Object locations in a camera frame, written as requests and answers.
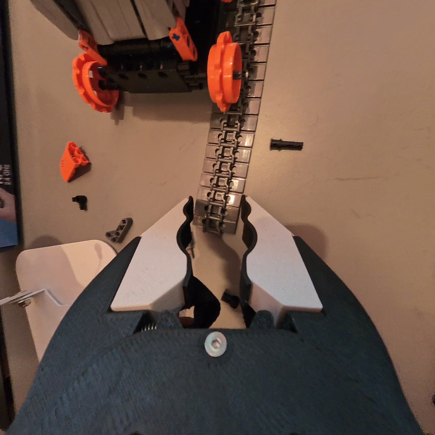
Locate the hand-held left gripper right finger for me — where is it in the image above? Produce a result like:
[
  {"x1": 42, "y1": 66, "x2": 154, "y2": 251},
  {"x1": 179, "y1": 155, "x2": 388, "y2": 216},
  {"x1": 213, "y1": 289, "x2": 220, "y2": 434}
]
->
[{"x1": 239, "y1": 195, "x2": 323, "y2": 328}]

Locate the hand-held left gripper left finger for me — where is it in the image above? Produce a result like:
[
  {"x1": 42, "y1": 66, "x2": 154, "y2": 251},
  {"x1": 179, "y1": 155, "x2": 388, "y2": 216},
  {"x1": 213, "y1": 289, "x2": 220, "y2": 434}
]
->
[{"x1": 110, "y1": 196, "x2": 193, "y2": 313}]

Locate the grey toy track chain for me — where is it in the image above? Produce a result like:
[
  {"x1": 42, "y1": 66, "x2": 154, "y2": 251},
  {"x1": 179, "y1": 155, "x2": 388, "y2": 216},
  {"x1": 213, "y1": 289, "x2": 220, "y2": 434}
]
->
[{"x1": 194, "y1": 0, "x2": 276, "y2": 236}]

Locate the grey orange toy block vehicle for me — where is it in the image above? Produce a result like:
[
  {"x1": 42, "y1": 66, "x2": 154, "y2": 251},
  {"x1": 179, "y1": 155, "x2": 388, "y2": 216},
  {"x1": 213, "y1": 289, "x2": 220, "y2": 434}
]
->
[{"x1": 30, "y1": 0, "x2": 243, "y2": 113}]

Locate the dark grey angled beam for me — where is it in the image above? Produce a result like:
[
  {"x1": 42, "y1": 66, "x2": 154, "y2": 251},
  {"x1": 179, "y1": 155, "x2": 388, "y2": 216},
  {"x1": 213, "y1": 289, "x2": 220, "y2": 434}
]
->
[{"x1": 105, "y1": 217, "x2": 134, "y2": 243}]

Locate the white lamp base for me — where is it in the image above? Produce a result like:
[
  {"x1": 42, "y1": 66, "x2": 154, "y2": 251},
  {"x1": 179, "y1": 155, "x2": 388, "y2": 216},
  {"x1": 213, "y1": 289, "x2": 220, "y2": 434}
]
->
[{"x1": 0, "y1": 239, "x2": 118, "y2": 361}]

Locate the orange wedge block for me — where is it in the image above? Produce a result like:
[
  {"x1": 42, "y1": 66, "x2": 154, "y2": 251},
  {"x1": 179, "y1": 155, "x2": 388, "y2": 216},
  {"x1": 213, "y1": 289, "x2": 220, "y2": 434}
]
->
[{"x1": 59, "y1": 142, "x2": 90, "y2": 182}]

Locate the blue printed toy box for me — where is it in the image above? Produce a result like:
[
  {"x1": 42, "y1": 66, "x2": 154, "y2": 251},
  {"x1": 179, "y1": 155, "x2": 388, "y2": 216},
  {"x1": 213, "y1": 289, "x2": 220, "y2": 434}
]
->
[{"x1": 0, "y1": 0, "x2": 24, "y2": 252}]

